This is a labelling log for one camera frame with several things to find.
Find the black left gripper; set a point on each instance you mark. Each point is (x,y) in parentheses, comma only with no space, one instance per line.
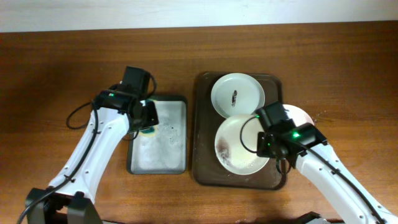
(154,119)

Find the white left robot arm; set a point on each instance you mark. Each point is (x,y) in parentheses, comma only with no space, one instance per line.
(70,196)

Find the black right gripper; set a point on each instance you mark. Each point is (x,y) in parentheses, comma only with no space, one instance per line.
(262,150)

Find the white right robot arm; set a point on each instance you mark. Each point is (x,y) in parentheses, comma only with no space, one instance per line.
(307,150)

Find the grey soapy tray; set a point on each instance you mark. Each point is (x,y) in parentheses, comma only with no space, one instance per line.
(166,152)

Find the pink white plate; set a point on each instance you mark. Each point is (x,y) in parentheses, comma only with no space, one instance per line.
(298,115)

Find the cream white plate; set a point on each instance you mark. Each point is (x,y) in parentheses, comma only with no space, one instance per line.
(236,142)

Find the pale green stained plate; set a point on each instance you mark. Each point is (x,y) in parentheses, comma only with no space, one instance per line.
(237,93)

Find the dark brown serving tray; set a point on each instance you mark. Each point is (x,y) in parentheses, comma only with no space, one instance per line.
(206,168)

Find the green yellow sponge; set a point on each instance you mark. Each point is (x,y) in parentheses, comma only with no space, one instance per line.
(149,132)

